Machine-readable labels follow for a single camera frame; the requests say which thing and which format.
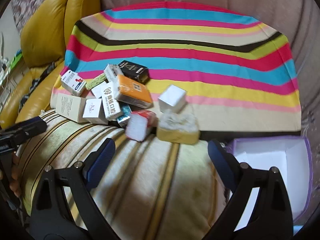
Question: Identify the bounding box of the small white logo box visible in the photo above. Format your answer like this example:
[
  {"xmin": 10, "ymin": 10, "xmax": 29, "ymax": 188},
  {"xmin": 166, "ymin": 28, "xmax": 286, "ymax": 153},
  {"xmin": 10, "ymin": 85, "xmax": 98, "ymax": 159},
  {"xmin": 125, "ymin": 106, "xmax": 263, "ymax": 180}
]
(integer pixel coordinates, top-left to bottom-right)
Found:
[{"xmin": 82, "ymin": 99, "xmax": 108, "ymax": 125}]

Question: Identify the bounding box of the rainbow striped cloth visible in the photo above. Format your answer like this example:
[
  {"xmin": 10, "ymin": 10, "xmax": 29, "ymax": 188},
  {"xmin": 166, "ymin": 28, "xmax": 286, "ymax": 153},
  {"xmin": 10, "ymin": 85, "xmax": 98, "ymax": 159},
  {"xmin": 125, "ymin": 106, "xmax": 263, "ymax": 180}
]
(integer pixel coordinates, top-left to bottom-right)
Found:
[{"xmin": 63, "ymin": 1, "xmax": 302, "ymax": 132}]

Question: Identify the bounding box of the black Dormi box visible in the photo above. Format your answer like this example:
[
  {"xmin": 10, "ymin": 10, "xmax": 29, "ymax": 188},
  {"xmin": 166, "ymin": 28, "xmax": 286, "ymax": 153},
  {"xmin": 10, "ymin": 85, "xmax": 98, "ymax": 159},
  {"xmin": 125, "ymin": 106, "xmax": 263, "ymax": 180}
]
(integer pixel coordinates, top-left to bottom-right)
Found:
[{"xmin": 118, "ymin": 60, "xmax": 150, "ymax": 85}]

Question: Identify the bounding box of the orange box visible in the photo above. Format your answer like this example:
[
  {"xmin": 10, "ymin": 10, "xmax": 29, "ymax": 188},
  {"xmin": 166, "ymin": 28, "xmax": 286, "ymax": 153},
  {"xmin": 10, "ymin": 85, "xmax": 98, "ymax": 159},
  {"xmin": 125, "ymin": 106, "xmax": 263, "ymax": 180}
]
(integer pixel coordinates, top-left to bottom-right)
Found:
[{"xmin": 113, "ymin": 75, "xmax": 153, "ymax": 109}]

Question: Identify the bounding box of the red white sponge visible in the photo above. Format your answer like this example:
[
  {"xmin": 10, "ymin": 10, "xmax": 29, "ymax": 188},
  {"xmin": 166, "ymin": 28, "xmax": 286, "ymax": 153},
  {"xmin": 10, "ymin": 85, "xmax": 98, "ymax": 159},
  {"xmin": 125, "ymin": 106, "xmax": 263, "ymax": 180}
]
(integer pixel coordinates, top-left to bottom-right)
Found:
[{"xmin": 125, "ymin": 110, "xmax": 156, "ymax": 142}]

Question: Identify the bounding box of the person's hand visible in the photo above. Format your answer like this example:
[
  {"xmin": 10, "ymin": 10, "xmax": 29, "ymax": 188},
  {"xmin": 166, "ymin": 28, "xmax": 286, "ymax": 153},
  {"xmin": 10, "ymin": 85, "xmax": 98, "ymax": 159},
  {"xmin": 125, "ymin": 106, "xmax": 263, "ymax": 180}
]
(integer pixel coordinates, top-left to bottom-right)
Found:
[{"xmin": 10, "ymin": 152, "xmax": 21, "ymax": 197}]

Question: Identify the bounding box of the green speckled sponge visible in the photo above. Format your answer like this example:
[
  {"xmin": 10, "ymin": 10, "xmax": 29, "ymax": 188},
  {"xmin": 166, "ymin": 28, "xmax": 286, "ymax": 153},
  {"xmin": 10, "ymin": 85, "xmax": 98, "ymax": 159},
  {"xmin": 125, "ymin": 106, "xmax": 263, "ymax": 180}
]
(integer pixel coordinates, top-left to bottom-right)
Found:
[{"xmin": 86, "ymin": 73, "xmax": 107, "ymax": 90}]

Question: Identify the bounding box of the yellow scouring sponge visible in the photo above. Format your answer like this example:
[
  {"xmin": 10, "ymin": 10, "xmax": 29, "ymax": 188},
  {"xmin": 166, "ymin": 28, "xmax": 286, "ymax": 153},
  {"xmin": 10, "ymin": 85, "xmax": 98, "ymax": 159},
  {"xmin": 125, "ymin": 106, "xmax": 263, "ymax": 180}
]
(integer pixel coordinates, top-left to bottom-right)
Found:
[{"xmin": 156, "ymin": 112, "xmax": 200, "ymax": 145}]

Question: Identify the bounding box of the white box black text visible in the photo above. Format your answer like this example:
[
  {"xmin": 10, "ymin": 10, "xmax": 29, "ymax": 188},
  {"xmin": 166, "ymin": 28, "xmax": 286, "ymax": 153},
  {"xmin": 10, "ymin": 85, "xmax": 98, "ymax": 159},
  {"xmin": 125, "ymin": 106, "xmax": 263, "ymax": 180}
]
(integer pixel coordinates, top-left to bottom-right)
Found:
[{"xmin": 104, "ymin": 64, "xmax": 123, "ymax": 82}]

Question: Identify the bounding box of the beige tall box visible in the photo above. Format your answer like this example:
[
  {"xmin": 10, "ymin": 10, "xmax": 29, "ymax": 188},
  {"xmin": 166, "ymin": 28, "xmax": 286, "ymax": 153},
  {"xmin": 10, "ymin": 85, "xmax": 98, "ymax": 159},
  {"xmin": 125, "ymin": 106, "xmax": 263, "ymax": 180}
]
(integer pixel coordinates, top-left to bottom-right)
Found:
[{"xmin": 55, "ymin": 93, "xmax": 87, "ymax": 123}]

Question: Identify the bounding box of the white box red blue print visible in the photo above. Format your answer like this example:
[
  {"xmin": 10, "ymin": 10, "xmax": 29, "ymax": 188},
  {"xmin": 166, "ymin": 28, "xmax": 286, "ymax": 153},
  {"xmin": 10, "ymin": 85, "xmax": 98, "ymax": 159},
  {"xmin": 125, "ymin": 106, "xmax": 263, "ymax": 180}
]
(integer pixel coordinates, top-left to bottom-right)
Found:
[{"xmin": 61, "ymin": 70, "xmax": 86, "ymax": 96}]

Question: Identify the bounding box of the yellow leather sofa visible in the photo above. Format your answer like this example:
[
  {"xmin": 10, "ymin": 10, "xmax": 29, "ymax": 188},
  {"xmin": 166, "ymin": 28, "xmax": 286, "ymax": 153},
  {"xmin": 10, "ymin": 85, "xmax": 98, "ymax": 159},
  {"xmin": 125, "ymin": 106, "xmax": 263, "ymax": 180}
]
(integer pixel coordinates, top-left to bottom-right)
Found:
[{"xmin": 1, "ymin": 0, "xmax": 101, "ymax": 129}]

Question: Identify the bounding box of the purple white storage box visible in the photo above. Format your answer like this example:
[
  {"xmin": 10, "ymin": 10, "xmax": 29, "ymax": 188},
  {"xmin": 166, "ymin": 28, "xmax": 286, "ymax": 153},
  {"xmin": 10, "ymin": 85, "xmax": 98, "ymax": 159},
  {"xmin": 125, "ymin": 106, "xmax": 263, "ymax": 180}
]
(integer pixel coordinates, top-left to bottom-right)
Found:
[{"xmin": 226, "ymin": 135, "xmax": 313, "ymax": 221}]

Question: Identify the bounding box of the teal blue box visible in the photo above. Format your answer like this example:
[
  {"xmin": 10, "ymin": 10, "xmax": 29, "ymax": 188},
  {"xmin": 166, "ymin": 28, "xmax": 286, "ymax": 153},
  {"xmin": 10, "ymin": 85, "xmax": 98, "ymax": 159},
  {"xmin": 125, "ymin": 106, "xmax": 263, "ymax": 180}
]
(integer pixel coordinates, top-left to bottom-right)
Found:
[{"xmin": 117, "ymin": 102, "xmax": 132, "ymax": 127}]

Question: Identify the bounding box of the white mask box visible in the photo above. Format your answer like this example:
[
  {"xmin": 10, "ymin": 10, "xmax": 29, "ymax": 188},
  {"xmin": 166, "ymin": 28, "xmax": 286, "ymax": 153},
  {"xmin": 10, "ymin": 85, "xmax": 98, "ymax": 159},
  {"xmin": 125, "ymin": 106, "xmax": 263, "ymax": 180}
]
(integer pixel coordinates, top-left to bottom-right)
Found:
[{"xmin": 101, "ymin": 82, "xmax": 123, "ymax": 121}]

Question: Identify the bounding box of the white cube box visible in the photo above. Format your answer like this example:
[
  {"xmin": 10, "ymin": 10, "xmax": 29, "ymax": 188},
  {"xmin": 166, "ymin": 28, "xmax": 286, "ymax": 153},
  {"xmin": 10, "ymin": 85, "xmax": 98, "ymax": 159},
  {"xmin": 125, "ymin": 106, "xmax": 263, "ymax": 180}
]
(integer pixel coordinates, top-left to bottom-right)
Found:
[{"xmin": 158, "ymin": 85, "xmax": 187, "ymax": 113}]

